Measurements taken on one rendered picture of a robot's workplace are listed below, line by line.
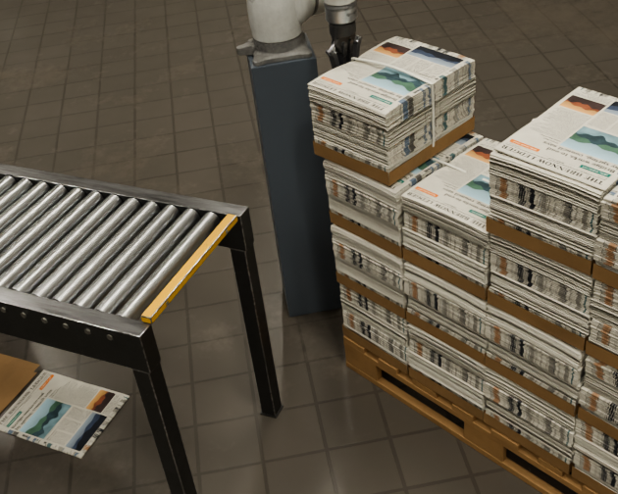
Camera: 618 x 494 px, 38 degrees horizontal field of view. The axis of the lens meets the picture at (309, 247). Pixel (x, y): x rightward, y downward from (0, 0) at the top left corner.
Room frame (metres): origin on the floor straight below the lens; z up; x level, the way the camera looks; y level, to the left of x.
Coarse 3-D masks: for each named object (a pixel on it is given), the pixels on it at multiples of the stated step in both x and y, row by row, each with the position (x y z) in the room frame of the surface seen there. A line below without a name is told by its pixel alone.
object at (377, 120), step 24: (336, 72) 2.24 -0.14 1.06; (360, 72) 2.23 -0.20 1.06; (312, 96) 2.18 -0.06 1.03; (336, 96) 2.11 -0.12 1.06; (360, 96) 2.08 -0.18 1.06; (384, 96) 2.07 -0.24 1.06; (408, 96) 2.05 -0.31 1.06; (312, 120) 2.20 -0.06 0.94; (336, 120) 2.13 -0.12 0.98; (360, 120) 2.05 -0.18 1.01; (384, 120) 1.99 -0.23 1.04; (408, 120) 2.04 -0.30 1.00; (336, 144) 2.14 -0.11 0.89; (360, 144) 2.07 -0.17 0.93; (384, 144) 2.00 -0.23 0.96; (408, 144) 2.04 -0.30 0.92; (384, 168) 2.00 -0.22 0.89
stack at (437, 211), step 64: (384, 192) 2.00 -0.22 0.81; (448, 192) 1.93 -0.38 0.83; (384, 256) 2.01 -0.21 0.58; (448, 256) 1.83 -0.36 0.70; (512, 256) 1.68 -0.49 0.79; (384, 320) 2.03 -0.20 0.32; (448, 320) 1.84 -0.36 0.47; (512, 320) 1.66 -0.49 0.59; (576, 320) 1.53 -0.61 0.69; (384, 384) 2.05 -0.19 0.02; (448, 384) 1.83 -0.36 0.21; (512, 384) 1.66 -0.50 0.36; (576, 384) 1.51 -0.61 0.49; (512, 448) 1.65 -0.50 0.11; (576, 448) 1.50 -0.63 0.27
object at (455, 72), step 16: (384, 48) 2.35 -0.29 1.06; (400, 48) 2.34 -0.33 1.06; (416, 48) 2.32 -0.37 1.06; (432, 48) 2.31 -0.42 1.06; (400, 64) 2.24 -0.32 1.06; (416, 64) 2.23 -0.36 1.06; (432, 64) 2.22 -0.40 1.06; (448, 64) 2.21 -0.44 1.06; (464, 64) 2.20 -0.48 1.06; (448, 80) 2.15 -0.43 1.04; (464, 80) 2.19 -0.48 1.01; (448, 96) 2.15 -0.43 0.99; (464, 96) 2.19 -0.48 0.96; (448, 112) 2.15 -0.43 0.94; (464, 112) 2.20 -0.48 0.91; (448, 128) 2.15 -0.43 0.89
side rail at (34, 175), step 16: (0, 176) 2.39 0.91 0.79; (16, 176) 2.36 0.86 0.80; (32, 176) 2.34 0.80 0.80; (48, 176) 2.33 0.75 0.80; (64, 176) 2.32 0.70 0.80; (112, 192) 2.19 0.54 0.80; (128, 192) 2.18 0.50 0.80; (144, 192) 2.17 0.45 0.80; (160, 192) 2.16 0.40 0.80; (160, 208) 2.11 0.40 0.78; (192, 208) 2.06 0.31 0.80; (208, 208) 2.04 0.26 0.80; (224, 208) 2.03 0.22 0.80; (240, 208) 2.02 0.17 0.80; (240, 224) 1.99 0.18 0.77; (224, 240) 2.02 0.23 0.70; (240, 240) 1.99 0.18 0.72
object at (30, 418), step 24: (48, 384) 2.27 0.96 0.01; (72, 384) 2.25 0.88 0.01; (24, 408) 2.17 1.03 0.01; (48, 408) 2.16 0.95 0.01; (72, 408) 2.14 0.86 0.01; (96, 408) 2.13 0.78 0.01; (120, 408) 2.11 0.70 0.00; (24, 432) 2.06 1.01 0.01; (48, 432) 2.04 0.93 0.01; (72, 432) 2.03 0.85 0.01; (96, 432) 2.02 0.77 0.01
